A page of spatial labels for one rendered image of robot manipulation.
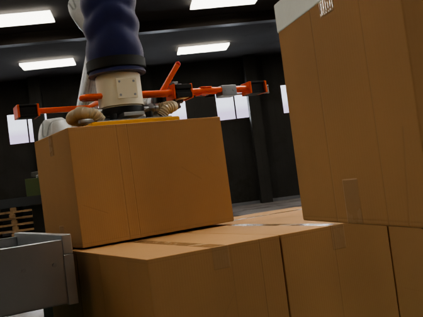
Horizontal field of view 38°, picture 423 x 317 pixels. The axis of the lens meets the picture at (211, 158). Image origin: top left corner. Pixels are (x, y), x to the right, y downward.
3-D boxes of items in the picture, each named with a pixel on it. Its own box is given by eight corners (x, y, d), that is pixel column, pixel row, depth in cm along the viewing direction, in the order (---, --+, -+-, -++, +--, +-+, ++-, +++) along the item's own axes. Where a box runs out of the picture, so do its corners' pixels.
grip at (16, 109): (18, 117, 239) (16, 104, 239) (14, 120, 247) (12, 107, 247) (40, 116, 243) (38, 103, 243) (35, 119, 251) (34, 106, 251)
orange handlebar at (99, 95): (53, 103, 221) (51, 93, 221) (34, 116, 248) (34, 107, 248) (269, 90, 264) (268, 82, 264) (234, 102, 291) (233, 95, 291)
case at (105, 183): (82, 248, 202) (67, 127, 204) (46, 245, 236) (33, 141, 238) (234, 221, 234) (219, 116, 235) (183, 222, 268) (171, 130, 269)
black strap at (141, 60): (97, 65, 221) (95, 54, 221) (79, 78, 242) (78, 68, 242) (155, 63, 232) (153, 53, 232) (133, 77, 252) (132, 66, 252)
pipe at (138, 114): (89, 118, 217) (87, 102, 217) (70, 127, 239) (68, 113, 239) (177, 112, 233) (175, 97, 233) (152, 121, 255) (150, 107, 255)
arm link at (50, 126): (33, 166, 288) (28, 119, 289) (57, 165, 305) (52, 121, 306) (62, 162, 282) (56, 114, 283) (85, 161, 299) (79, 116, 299)
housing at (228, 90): (223, 95, 253) (221, 85, 253) (215, 98, 259) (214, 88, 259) (238, 94, 256) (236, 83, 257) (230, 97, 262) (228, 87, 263)
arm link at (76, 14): (95, 15, 280) (111, 20, 293) (74, -14, 284) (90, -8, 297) (77, 34, 284) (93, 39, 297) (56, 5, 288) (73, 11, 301)
